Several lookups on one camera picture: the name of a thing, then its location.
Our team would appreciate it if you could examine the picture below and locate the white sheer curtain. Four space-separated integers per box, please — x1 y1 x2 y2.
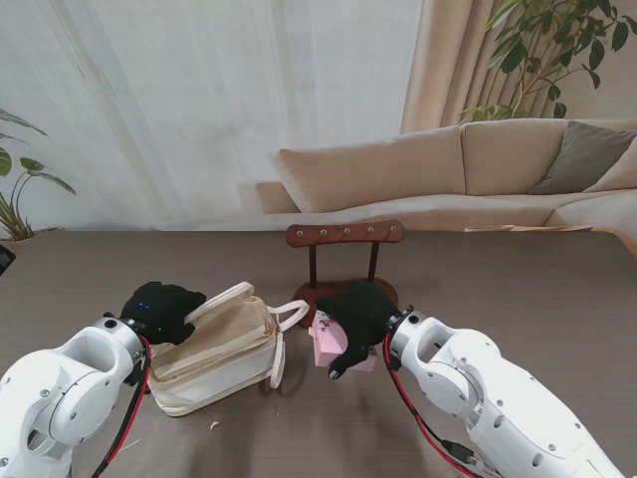
0 0 424 233

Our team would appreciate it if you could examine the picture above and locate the broad-leaved green potted plant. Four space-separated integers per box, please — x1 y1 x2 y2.
0 107 79 243

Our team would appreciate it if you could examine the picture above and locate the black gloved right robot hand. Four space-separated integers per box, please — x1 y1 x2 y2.
316 283 404 382

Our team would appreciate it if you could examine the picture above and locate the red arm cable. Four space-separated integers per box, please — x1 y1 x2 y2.
382 333 479 474
94 336 153 478

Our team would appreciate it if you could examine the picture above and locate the pink floral jewelry box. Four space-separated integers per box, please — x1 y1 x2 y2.
308 309 377 373

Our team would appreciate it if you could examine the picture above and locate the tall dark-leaved plant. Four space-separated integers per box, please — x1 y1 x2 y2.
460 0 631 123

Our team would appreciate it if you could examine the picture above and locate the beige curtain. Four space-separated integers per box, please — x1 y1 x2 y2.
400 0 573 134

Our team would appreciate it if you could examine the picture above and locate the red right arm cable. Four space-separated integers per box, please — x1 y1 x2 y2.
382 333 479 474

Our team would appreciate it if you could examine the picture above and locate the red left arm cable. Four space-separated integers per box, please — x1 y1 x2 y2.
94 336 153 478

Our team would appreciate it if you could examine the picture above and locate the white zippered cosmetic bag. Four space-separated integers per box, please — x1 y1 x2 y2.
146 281 311 418

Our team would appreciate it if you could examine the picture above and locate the grey sofa cushion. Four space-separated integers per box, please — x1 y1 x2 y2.
530 119 637 195

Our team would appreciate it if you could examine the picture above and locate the dark wooden jewelry stand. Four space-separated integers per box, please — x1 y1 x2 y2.
286 219 405 318

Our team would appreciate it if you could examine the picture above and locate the beige sofa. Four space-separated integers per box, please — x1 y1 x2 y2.
255 118 637 233

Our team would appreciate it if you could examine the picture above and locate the grey right arm plug cable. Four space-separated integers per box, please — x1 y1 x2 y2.
441 438 502 474

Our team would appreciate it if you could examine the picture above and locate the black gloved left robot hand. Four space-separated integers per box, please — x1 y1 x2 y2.
120 281 208 348

